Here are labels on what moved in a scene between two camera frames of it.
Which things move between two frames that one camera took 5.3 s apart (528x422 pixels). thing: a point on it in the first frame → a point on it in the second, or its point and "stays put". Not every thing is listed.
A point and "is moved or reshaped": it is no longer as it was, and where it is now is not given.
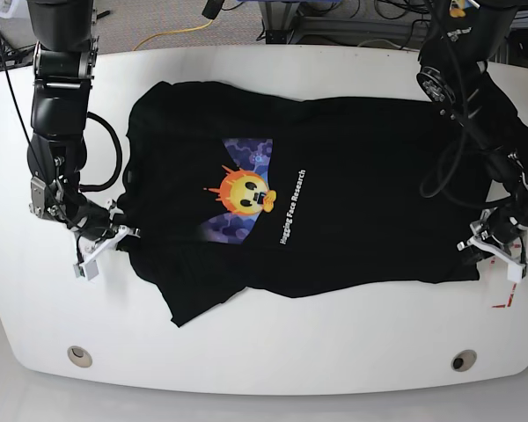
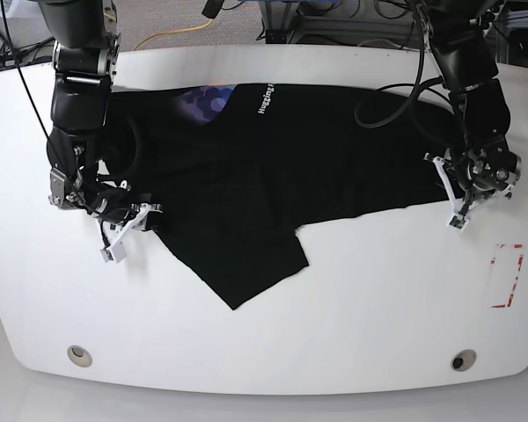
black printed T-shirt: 230,190 is moved or reshaped
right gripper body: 501,230 → 473,176
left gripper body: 94,226 → 117,214
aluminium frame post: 278,20 stays put
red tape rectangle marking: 511,293 stays put
